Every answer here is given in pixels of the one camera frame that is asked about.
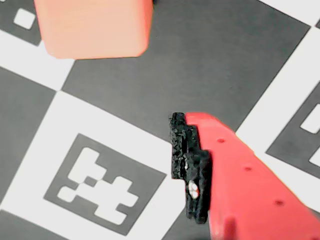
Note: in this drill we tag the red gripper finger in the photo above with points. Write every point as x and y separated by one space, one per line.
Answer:
250 195

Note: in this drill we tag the orange cube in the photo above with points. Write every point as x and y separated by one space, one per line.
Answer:
95 27

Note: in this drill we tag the checkerboard marker mat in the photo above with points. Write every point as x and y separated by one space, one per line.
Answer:
200 62

